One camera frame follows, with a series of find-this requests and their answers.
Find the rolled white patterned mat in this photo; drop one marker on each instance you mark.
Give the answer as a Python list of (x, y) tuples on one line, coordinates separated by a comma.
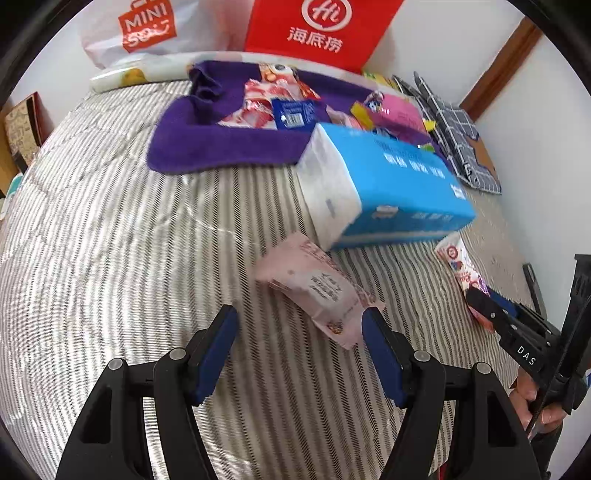
[(174, 67)]

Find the brown wooden door frame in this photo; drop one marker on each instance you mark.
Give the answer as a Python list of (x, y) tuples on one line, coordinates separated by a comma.
[(505, 65)]

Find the bright pink snack bag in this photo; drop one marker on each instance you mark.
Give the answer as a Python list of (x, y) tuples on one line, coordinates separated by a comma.
[(394, 112)]

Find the gold yellow snack packet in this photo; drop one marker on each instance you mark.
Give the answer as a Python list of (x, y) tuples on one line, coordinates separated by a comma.
[(362, 115)]

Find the blue tissue pack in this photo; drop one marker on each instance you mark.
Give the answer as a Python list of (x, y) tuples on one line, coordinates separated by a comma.
[(365, 189)]

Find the white Miniso plastic bag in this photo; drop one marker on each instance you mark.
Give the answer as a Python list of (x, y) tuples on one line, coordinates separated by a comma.
[(116, 32)]

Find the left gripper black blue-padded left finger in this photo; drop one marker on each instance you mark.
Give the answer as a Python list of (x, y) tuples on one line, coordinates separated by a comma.
[(108, 440)]

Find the red Haidilao paper bag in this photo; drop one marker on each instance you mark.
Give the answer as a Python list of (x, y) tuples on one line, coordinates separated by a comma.
[(339, 33)]

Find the dark blue snack packet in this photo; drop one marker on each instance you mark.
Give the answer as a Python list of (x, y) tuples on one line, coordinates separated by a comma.
[(294, 115)]

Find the yellow snack bag behind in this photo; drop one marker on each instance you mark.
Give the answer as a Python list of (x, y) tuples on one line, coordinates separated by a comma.
[(380, 79)]

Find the pink triangular snack packet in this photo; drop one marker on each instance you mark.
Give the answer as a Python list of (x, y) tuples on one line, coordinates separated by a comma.
[(286, 76)]

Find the white pink small snack packet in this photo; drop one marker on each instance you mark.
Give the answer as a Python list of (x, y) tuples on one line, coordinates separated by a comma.
[(453, 251)]

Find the brown patterned book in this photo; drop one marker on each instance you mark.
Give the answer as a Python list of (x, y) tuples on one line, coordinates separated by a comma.
[(26, 131)]

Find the red white strawberry snack bag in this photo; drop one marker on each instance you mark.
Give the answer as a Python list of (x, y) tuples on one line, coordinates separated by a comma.
[(257, 106)]

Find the purple cloth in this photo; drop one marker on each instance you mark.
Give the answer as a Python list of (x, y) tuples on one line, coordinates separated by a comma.
[(188, 138)]

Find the person's right hand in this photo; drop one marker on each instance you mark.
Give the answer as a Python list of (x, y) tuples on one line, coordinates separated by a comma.
[(525, 392)]

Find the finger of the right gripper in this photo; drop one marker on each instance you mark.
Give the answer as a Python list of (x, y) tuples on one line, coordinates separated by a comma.
[(489, 316)]

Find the grey plaid star cushion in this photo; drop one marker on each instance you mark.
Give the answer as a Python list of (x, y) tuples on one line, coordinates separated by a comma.
[(457, 137)]

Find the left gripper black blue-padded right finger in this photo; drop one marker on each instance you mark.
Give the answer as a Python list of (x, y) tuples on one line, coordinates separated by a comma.
[(488, 440)]

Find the light pink snack packet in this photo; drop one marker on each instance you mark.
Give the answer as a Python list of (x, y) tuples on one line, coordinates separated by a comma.
[(307, 276)]

